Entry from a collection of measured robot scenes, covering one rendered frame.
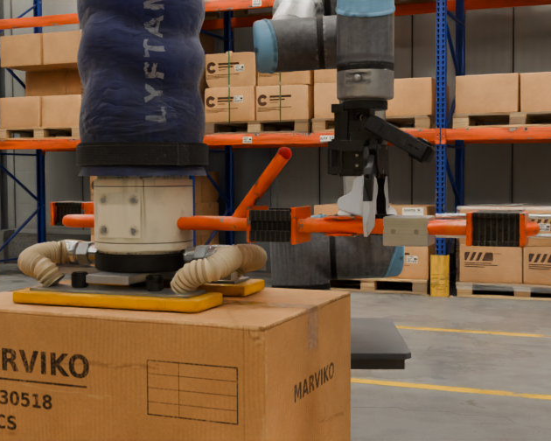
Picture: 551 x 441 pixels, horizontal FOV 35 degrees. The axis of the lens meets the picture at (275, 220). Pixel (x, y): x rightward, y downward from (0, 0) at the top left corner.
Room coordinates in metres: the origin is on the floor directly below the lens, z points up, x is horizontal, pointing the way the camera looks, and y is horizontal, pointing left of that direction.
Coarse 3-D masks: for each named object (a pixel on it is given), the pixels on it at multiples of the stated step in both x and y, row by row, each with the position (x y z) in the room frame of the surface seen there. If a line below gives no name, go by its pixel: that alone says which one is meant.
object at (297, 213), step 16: (256, 208) 1.43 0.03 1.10; (272, 208) 1.48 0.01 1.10; (288, 208) 1.47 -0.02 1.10; (304, 208) 1.42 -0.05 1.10; (256, 224) 1.40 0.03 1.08; (272, 224) 1.39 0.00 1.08; (288, 224) 1.38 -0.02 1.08; (256, 240) 1.39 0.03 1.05; (272, 240) 1.38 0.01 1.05; (288, 240) 1.37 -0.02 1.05; (304, 240) 1.42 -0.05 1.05
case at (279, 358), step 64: (0, 320) 1.39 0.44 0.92; (64, 320) 1.34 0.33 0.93; (128, 320) 1.29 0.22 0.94; (192, 320) 1.26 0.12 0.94; (256, 320) 1.26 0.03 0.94; (320, 320) 1.42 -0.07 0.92; (0, 384) 1.39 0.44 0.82; (64, 384) 1.34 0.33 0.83; (128, 384) 1.30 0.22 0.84; (192, 384) 1.25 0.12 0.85; (256, 384) 1.21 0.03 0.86; (320, 384) 1.42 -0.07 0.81
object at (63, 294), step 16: (80, 272) 1.44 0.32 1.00; (32, 288) 1.44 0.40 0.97; (48, 288) 1.43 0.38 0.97; (64, 288) 1.43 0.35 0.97; (80, 288) 1.43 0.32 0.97; (96, 288) 1.43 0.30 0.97; (112, 288) 1.43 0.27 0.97; (128, 288) 1.43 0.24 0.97; (144, 288) 1.43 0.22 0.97; (160, 288) 1.39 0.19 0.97; (64, 304) 1.40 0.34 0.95; (80, 304) 1.39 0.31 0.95; (96, 304) 1.38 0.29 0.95; (112, 304) 1.37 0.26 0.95; (128, 304) 1.36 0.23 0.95; (144, 304) 1.35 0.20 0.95; (160, 304) 1.34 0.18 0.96; (176, 304) 1.33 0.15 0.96; (192, 304) 1.32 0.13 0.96; (208, 304) 1.36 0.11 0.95
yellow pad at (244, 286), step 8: (168, 280) 1.56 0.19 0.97; (224, 280) 1.53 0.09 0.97; (232, 280) 1.53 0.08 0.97; (240, 280) 1.54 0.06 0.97; (248, 280) 1.57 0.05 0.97; (256, 280) 1.57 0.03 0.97; (200, 288) 1.53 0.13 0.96; (208, 288) 1.52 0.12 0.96; (216, 288) 1.52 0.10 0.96; (224, 288) 1.51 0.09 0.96; (232, 288) 1.51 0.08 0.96; (240, 288) 1.50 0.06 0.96; (248, 288) 1.52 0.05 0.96; (256, 288) 1.55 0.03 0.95; (232, 296) 1.51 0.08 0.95; (240, 296) 1.50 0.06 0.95
